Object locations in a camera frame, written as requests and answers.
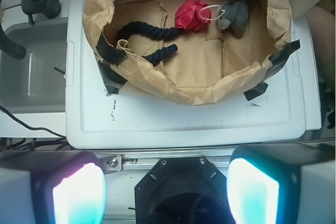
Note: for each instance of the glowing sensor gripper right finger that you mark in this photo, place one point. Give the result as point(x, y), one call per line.
point(282, 183)

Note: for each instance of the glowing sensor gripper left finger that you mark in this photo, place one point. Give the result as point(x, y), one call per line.
point(52, 187)

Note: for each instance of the white plastic bin lid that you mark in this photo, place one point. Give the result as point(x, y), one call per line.
point(97, 120)

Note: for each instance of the clear plastic container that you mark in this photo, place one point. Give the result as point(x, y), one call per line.
point(36, 84)

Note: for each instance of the brown paper bag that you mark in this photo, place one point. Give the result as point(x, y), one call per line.
point(138, 47)

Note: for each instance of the grey plush mouse toy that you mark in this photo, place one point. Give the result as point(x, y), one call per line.
point(234, 15)

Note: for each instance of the white elastic loop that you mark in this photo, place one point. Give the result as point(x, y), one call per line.
point(205, 13)

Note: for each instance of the red crumpled paper ball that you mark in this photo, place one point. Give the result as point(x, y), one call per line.
point(187, 18)

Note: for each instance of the aluminium extrusion rail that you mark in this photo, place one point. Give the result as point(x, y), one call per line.
point(119, 160)

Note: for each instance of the black octagonal mount plate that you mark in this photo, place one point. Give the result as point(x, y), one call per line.
point(182, 190)

